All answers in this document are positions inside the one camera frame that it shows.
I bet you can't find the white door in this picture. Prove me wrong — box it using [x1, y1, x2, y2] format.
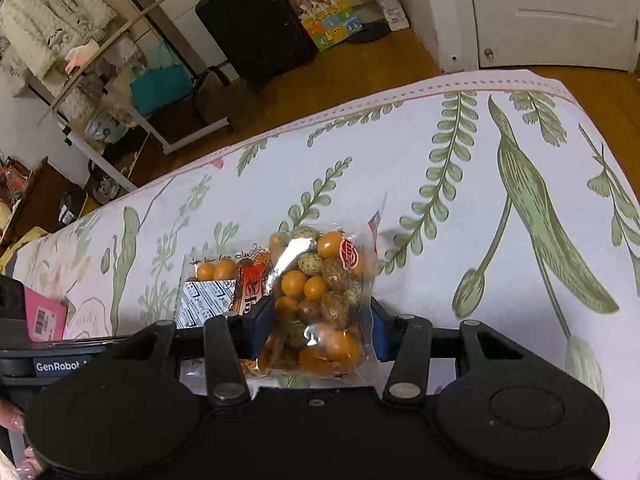
[405, 0, 640, 74]

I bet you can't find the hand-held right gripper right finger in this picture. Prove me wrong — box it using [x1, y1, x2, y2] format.
[369, 297, 527, 407]

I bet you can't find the black chair base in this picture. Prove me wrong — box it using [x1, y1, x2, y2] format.
[191, 65, 234, 134]

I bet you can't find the colourful cartoon box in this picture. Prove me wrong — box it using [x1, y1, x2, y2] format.
[298, 0, 364, 53]

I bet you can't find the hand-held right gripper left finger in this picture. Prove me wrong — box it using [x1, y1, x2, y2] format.
[125, 297, 277, 407]

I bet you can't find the black suitcase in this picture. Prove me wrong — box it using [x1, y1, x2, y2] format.
[195, 0, 319, 94]

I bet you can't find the white fluffy garment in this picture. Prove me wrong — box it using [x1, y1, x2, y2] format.
[0, 0, 119, 80]

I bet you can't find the clear bag of mixed nuts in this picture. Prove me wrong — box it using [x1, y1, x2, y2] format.
[255, 192, 390, 379]

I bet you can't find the white metal rack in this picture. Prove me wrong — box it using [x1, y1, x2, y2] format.
[37, 0, 234, 194]

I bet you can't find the clear bag of orange nuts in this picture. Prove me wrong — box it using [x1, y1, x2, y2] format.
[177, 247, 281, 376]

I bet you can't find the white plastic bag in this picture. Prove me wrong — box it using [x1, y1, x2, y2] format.
[365, 0, 411, 33]

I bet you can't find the black round mat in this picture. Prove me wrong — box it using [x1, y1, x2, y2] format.
[349, 22, 392, 44]

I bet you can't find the pink cardboard box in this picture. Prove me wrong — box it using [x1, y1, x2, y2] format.
[24, 287, 69, 342]

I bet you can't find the teal bag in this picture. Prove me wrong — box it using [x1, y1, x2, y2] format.
[130, 42, 197, 117]

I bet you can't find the person's left hand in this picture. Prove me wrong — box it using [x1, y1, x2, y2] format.
[0, 397, 46, 480]

